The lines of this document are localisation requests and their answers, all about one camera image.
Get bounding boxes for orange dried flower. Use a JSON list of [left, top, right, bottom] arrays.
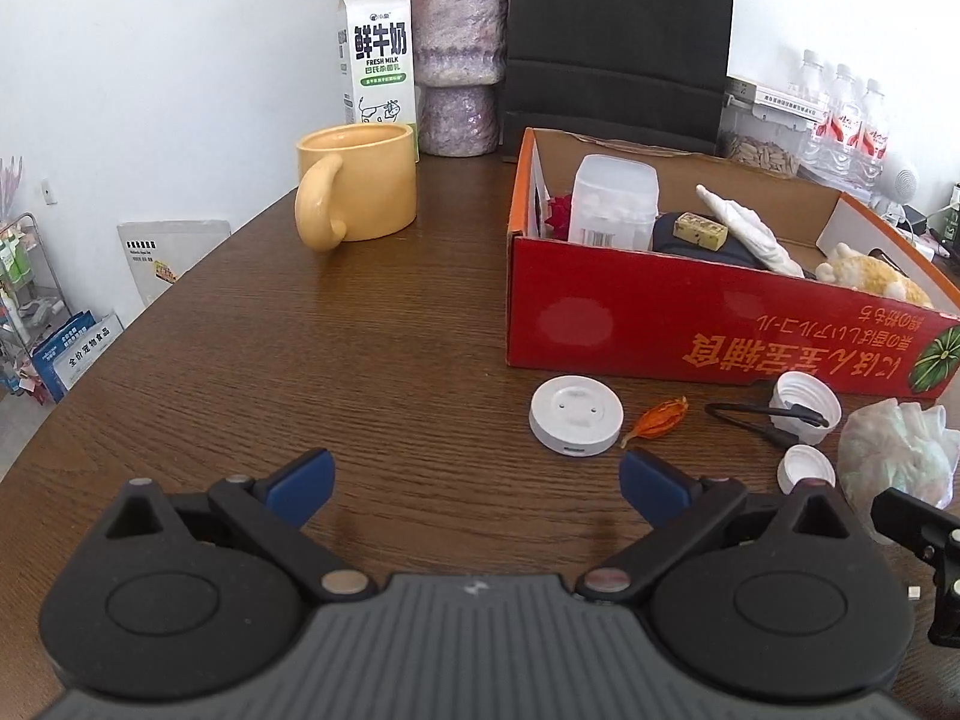
[[619, 397, 689, 449]]

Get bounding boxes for clear white-lidded plastic container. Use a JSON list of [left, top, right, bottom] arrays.
[[568, 154, 661, 250]]

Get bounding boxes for small white ribbed cap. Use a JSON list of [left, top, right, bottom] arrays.
[[778, 445, 836, 496]]

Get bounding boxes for blue white printed packet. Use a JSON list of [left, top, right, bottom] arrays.
[[30, 309, 125, 404]]

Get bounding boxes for white cloth glove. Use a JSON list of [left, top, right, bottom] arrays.
[[694, 184, 807, 278]]

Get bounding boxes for clear seed storage container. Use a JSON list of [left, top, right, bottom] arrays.
[[718, 75, 822, 179]]

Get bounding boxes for red cardboard box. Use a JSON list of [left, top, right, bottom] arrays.
[[505, 127, 960, 400]]

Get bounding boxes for black paper bag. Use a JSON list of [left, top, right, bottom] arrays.
[[499, 0, 740, 162]]

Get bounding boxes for pink thin sticks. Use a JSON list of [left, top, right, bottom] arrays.
[[0, 157, 23, 222]]

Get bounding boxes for white green milk carton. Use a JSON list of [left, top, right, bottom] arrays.
[[337, 0, 421, 164]]

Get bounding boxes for pale green plastic bag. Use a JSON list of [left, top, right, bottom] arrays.
[[836, 397, 960, 507]]

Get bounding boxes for white round speaker device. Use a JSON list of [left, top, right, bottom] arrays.
[[885, 167, 927, 215]]

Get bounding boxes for white round disc device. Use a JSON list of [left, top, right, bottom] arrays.
[[529, 377, 625, 458]]

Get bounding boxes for yellow ceramic mug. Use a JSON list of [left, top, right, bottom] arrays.
[[294, 123, 418, 252]]

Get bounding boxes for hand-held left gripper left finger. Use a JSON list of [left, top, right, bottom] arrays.
[[105, 448, 378, 605]]

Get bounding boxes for yellow white plush toy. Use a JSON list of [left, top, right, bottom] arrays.
[[816, 242, 935, 308]]

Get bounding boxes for white flat panel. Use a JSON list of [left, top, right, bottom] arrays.
[[117, 220, 232, 307]]

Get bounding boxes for large white ribbed cap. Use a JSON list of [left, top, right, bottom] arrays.
[[772, 373, 842, 445]]

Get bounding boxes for dark navy zip pouch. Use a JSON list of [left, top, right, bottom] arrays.
[[649, 211, 773, 267]]

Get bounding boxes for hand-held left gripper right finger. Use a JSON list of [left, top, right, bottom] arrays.
[[576, 446, 856, 605]]

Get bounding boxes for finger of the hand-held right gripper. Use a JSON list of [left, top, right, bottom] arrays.
[[870, 487, 960, 646]]

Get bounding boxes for metal wire rack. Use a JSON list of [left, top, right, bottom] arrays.
[[0, 214, 72, 391]]

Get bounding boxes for purple speckled vase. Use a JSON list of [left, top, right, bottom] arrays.
[[403, 0, 511, 158]]

